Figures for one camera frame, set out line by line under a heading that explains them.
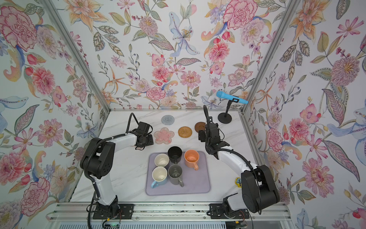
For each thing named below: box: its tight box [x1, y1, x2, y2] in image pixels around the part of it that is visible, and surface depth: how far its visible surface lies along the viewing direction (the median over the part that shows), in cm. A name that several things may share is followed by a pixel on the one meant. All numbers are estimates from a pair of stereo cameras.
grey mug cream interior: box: [154, 153, 170, 167], surface depth 88 cm
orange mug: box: [183, 149, 200, 171], surface depth 88 cm
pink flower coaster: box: [153, 127, 175, 145], surface depth 108 cm
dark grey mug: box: [167, 164, 185, 188], surface depth 80 cm
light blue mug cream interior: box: [150, 166, 168, 189], surface depth 80 cm
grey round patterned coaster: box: [161, 114, 175, 126], surface depth 116 cm
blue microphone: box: [215, 90, 250, 105], surface depth 100 cm
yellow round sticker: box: [234, 176, 243, 188], surface depth 85 cm
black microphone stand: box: [217, 98, 240, 125], surface depth 116 cm
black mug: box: [167, 145, 183, 165], surface depth 90 cm
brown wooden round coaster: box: [194, 121, 206, 134], surface depth 112 cm
